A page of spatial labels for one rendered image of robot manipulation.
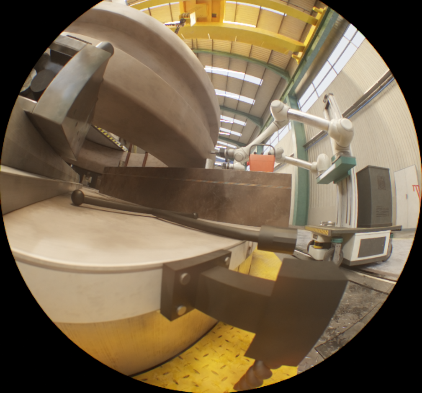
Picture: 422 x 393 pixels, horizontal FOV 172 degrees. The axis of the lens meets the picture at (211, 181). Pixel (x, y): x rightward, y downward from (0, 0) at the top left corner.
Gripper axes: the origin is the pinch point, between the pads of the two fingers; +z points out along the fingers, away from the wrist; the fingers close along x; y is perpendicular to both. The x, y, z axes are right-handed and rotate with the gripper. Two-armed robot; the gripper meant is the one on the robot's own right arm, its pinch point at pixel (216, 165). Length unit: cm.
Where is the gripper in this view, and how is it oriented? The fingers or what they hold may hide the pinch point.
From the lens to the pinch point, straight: 187.3
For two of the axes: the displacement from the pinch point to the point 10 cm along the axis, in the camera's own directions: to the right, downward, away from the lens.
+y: -1.5, 9.7, -2.0
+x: 0.3, 2.1, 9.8
